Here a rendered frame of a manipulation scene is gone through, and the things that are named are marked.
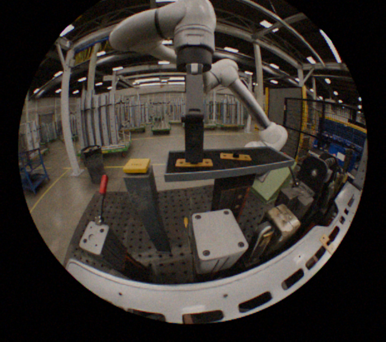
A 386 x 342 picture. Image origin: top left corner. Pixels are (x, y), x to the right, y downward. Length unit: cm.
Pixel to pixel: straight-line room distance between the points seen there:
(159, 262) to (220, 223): 46
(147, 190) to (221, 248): 21
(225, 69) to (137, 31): 60
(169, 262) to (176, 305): 37
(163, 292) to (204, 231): 17
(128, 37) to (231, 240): 46
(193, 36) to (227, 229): 35
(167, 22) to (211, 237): 41
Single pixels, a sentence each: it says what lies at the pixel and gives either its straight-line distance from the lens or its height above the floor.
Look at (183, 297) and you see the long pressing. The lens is 29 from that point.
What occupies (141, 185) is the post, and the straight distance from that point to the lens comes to 31.
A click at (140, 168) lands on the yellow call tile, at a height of 116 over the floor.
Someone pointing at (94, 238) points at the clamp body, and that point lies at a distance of 32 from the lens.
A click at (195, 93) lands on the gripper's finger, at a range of 18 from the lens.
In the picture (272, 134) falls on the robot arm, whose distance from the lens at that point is 87.
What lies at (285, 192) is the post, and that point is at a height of 110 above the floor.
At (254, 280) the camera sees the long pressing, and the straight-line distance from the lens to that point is 31.
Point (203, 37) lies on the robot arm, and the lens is 26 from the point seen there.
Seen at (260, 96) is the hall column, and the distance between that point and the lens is 825.
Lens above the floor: 129
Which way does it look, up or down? 19 degrees down
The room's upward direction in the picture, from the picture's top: straight up
